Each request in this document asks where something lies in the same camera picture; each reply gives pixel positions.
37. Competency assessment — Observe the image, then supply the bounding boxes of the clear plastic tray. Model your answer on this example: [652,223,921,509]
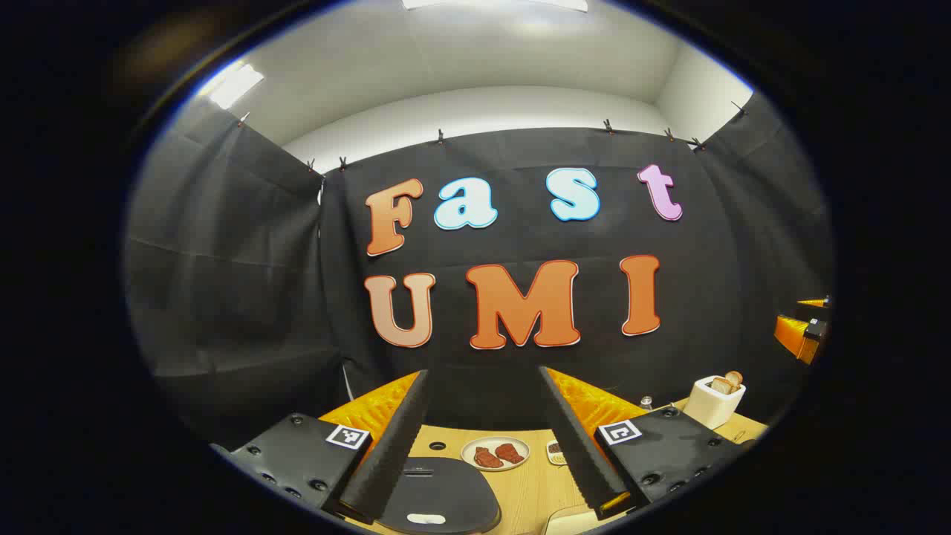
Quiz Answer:
[545,505,595,535]

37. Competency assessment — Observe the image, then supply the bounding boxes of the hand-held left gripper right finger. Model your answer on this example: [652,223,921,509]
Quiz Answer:
[538,366,756,522]

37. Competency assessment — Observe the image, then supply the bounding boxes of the white toaster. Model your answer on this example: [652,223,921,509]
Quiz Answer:
[683,375,747,431]

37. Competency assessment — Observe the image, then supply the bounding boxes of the ceiling light panel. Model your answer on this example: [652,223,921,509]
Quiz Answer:
[401,0,589,13]
[207,63,265,110]

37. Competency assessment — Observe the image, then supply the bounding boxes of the black silver rice cooker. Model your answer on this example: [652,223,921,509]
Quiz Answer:
[377,456,503,535]

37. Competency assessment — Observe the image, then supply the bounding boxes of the white round plate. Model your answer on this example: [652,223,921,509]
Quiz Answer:
[461,436,531,473]

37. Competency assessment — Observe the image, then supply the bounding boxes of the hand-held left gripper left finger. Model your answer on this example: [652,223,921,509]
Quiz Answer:
[210,369,432,525]

